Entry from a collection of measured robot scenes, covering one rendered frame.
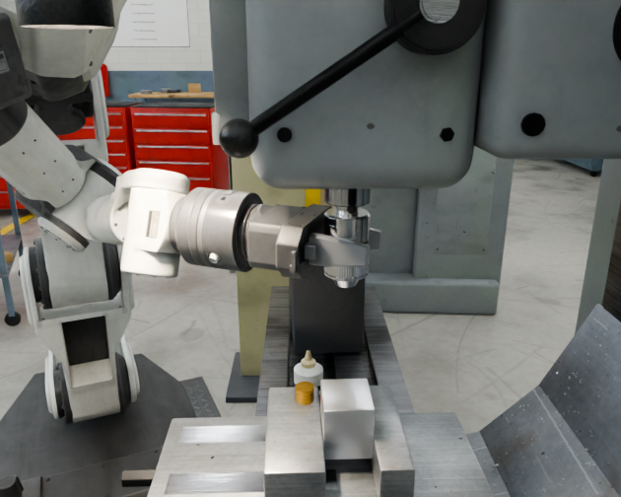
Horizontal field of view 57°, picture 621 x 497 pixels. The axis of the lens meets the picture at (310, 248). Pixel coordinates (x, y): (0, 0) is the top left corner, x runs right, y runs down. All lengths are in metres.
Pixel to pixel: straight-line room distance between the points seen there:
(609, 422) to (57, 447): 1.15
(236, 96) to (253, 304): 2.01
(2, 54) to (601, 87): 0.61
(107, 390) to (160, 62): 8.66
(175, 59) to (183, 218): 9.17
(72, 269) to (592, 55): 0.94
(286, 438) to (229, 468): 0.07
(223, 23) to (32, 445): 1.18
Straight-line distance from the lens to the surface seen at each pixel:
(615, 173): 0.86
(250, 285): 2.48
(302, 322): 0.96
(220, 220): 0.60
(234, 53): 0.54
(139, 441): 1.45
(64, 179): 0.86
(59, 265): 1.16
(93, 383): 1.35
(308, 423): 0.64
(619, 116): 0.50
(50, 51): 0.82
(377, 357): 0.99
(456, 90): 0.48
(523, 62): 0.47
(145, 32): 9.87
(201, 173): 5.19
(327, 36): 0.46
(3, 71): 0.75
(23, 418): 1.63
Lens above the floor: 1.42
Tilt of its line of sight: 19 degrees down
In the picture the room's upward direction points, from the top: straight up
